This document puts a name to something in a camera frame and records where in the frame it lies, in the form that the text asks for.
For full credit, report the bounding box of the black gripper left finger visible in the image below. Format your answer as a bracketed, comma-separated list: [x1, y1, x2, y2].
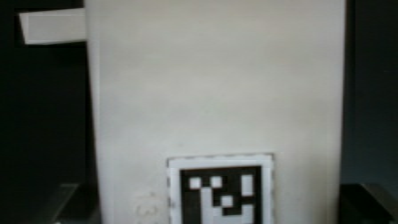
[49, 183, 97, 224]

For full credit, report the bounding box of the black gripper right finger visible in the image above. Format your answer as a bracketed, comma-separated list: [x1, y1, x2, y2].
[338, 184, 398, 224]

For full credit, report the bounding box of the white small tagged box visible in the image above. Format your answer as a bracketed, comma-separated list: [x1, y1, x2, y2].
[86, 0, 345, 224]

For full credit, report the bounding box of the white flat tag base plate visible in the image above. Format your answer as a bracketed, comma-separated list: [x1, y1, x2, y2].
[20, 8, 88, 45]

